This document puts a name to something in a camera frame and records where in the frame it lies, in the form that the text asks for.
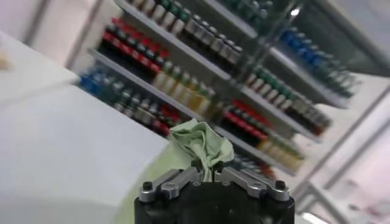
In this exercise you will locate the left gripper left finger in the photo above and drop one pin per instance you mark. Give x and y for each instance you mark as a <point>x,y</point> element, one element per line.
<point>170,182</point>

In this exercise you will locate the light green t-shirt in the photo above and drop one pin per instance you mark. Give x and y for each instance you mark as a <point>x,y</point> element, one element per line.
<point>204,143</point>

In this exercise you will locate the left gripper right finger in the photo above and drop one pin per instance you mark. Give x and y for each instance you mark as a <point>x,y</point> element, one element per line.
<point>253,182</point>

